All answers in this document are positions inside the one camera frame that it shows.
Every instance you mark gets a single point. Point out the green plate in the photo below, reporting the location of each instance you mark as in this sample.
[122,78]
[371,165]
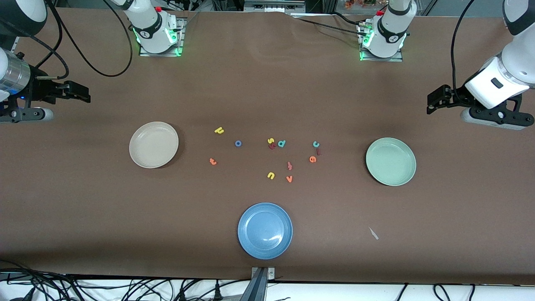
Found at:
[391,161]

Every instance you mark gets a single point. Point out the black power plug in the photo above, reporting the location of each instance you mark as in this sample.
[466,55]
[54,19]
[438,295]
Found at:
[182,295]
[217,292]

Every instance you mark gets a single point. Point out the orange flowers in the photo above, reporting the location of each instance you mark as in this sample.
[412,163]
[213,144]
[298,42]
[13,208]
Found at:
[359,3]

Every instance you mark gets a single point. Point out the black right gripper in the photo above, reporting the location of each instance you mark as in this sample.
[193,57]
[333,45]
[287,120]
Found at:
[42,89]

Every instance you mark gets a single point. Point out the white paper scrap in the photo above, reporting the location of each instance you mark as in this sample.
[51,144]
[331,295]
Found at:
[373,234]

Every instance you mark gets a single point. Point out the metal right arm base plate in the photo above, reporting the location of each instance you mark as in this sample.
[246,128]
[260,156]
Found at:
[180,33]

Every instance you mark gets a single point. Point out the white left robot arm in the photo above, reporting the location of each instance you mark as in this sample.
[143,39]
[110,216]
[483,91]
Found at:
[518,62]

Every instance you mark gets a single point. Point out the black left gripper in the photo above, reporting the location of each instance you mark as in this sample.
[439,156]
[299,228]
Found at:
[454,97]

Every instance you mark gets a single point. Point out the grey metal device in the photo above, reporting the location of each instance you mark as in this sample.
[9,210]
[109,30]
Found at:
[271,5]

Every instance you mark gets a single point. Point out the brown plate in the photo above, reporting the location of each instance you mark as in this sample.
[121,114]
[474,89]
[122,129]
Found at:
[154,145]

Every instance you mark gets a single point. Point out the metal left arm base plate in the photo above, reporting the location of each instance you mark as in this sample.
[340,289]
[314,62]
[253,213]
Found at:
[397,57]

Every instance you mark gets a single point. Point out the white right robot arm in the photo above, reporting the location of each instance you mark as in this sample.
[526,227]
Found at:
[152,29]

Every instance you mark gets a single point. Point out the blue plate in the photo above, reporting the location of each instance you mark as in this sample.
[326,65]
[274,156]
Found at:
[265,230]

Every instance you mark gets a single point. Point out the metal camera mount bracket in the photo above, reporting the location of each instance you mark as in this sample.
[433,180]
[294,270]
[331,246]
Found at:
[259,288]

